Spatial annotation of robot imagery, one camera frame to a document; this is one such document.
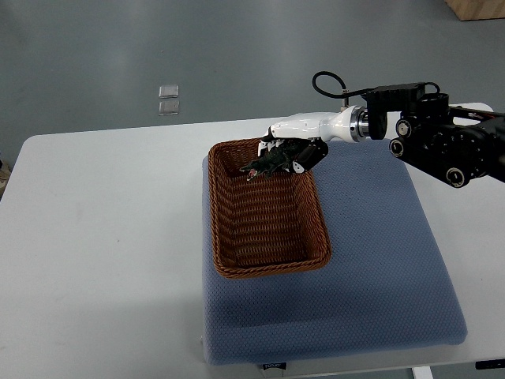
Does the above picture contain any brown wicker basket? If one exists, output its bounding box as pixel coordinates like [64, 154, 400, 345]
[208, 139, 332, 279]

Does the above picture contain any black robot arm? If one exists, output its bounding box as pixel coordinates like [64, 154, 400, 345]
[361, 82, 504, 188]

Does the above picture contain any blue-grey foam cushion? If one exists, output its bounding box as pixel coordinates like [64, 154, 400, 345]
[202, 141, 467, 365]

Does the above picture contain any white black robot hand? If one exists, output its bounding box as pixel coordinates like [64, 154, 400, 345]
[257, 106, 370, 174]

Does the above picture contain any dark toy crocodile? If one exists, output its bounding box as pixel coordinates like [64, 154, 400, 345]
[240, 139, 308, 181]

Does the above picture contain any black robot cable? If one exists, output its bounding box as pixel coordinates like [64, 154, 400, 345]
[312, 70, 380, 110]

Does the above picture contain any upper metal floor plate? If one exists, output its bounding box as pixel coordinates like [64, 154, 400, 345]
[159, 84, 179, 99]

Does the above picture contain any wooden box corner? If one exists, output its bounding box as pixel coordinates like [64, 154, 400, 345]
[445, 0, 504, 21]

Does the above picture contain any black table control panel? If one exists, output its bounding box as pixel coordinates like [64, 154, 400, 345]
[475, 358, 505, 370]

